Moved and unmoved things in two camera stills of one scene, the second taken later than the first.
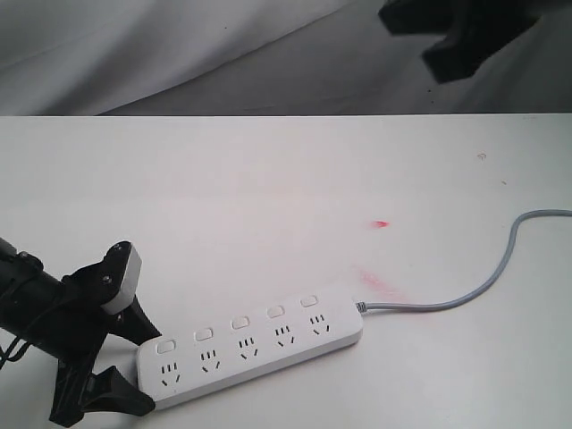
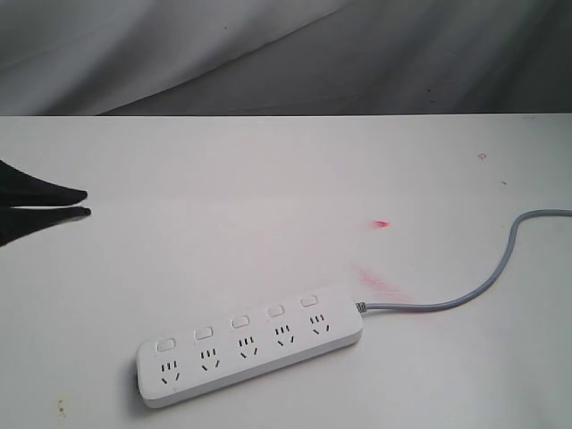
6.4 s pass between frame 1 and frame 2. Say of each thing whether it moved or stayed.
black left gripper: moved
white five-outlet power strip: stayed
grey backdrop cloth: stayed
